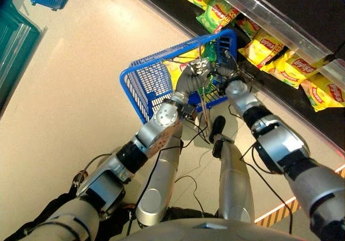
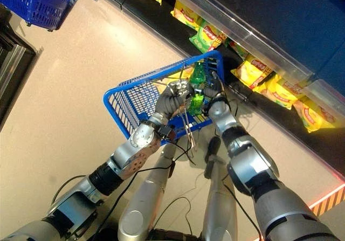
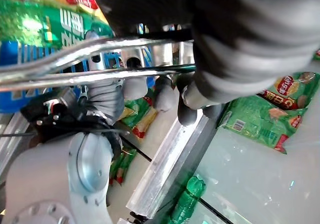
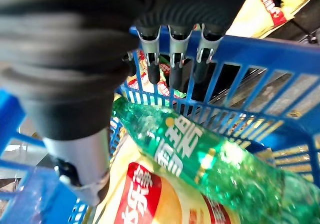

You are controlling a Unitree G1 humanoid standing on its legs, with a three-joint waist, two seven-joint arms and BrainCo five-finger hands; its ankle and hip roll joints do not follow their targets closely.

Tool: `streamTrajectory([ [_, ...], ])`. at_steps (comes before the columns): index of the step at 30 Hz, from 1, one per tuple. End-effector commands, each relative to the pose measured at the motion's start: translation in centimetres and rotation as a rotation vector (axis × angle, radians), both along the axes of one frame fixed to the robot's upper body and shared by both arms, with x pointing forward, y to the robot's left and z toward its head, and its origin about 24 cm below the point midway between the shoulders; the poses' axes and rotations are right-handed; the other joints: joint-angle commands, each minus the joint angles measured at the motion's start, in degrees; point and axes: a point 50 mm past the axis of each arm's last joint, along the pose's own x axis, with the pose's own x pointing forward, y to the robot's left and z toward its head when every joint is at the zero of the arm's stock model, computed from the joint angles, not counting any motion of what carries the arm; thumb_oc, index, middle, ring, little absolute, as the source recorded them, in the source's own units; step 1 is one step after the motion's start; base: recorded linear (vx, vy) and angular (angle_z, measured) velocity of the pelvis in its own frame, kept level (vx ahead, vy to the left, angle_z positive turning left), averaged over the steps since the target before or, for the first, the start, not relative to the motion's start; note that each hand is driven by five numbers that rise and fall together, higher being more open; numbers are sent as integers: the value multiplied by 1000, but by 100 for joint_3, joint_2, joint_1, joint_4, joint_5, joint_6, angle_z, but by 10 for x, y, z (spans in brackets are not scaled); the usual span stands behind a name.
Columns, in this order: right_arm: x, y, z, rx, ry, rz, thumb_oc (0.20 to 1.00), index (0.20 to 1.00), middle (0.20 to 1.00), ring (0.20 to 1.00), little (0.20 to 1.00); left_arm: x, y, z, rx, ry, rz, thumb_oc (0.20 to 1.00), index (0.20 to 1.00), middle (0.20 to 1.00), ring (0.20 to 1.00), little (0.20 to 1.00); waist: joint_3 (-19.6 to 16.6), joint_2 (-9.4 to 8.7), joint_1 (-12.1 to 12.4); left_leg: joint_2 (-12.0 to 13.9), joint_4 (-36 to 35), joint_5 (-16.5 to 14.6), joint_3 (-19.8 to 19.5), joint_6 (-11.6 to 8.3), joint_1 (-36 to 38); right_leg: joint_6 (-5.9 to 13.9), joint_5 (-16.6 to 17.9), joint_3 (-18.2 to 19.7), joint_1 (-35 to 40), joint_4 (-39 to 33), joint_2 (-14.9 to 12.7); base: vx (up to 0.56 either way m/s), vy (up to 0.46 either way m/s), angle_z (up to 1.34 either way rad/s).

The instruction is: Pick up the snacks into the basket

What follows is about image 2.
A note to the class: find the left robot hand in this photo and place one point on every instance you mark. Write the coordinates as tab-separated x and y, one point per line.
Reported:
168	100

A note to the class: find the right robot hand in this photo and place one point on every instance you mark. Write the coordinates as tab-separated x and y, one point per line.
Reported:
213	90

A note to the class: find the green snack bag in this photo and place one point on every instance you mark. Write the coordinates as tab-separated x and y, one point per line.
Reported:
198	75

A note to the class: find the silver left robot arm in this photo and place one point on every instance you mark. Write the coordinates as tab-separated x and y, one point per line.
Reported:
140	140

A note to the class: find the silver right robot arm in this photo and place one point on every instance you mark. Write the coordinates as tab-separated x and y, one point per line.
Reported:
242	165

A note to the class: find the blue plastic shopping basket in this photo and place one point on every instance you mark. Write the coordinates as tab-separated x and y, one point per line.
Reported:
40	6

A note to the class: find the yellow green chip bag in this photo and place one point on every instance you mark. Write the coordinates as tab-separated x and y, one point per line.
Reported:
238	49

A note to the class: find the dark right robot foot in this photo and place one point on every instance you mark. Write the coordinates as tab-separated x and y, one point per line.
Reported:
213	146

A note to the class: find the silver left robot leg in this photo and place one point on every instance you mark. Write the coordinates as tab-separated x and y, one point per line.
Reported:
145	192

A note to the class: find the silver robot leg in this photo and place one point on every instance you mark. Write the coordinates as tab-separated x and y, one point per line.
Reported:
145	192
218	198

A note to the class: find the silver right robot leg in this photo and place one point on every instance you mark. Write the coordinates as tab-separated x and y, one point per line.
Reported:
218	198

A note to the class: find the dark metal cabinet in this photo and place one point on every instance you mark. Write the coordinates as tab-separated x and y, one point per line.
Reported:
13	63

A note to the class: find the orange black hazard tape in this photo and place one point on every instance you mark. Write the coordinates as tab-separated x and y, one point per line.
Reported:
328	202

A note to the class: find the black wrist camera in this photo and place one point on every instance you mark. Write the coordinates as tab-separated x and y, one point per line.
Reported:
165	131

